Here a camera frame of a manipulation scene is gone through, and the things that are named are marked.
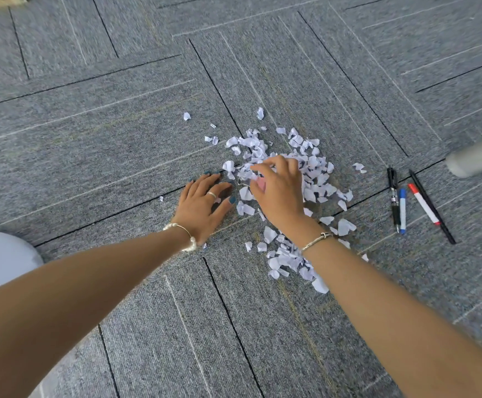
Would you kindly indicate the black clip pen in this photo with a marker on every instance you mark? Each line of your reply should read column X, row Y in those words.
column 393, row 198

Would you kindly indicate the person's white trousers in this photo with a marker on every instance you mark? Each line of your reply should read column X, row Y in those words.
column 0, row 261

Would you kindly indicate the person's left forearm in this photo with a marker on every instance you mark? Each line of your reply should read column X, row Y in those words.
column 66, row 294

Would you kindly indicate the person's right thumb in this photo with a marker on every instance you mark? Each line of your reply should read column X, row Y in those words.
column 258, row 191

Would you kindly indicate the slim black pen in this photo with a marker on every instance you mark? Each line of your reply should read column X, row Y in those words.
column 440, row 221

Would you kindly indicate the person's left thumb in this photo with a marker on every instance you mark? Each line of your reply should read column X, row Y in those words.
column 225, row 205

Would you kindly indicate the pile of white paper scraps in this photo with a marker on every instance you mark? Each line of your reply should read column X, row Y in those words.
column 311, row 182

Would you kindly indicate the blue capped white pen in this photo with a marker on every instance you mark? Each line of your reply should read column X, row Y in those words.
column 402, row 211

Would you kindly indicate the red capped white marker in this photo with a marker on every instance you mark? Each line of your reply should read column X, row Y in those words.
column 424, row 205

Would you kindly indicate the person's left little finger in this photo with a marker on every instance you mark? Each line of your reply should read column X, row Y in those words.
column 186, row 186

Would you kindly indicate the person's left middle finger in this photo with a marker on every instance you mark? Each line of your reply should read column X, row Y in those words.
column 210, row 181

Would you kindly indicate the person's right forearm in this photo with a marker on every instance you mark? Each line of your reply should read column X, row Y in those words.
column 390, row 327

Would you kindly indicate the thin silver bangle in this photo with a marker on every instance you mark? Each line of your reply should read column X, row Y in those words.
column 316, row 240

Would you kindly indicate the person's left hand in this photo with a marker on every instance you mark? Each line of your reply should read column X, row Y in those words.
column 197, row 211

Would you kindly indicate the white cylindrical furniture leg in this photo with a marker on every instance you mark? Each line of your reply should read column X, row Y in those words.
column 477, row 156

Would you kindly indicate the person's right hand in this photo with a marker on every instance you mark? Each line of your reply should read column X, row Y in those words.
column 282, row 198

